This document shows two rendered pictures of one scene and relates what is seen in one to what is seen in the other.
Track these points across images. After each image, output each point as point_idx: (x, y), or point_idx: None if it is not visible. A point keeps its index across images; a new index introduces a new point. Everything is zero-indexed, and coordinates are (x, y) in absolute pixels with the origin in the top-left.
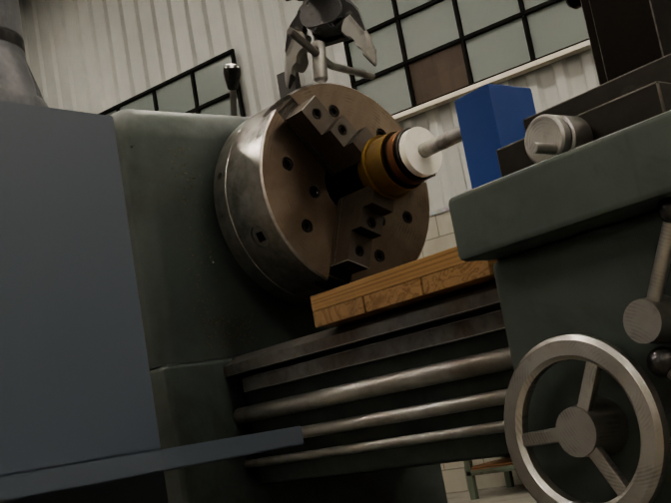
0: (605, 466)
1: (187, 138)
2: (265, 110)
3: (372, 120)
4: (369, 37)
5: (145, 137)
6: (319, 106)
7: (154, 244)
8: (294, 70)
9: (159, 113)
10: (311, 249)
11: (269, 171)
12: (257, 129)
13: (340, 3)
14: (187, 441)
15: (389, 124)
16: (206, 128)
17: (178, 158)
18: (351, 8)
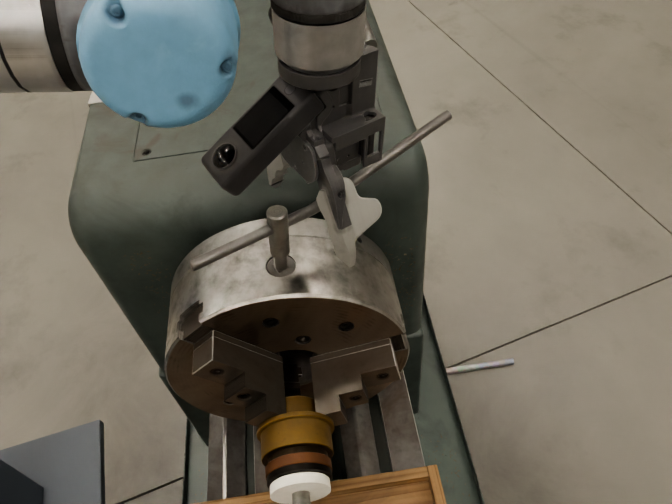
0: None
1: (145, 242)
2: (191, 296)
3: (334, 317)
4: (350, 233)
5: (92, 250)
6: (219, 366)
7: (129, 317)
8: (278, 177)
9: (112, 210)
10: (235, 412)
11: (177, 380)
12: (170, 332)
13: (316, 168)
14: (184, 402)
15: (363, 315)
16: (169, 226)
17: (138, 259)
18: (328, 188)
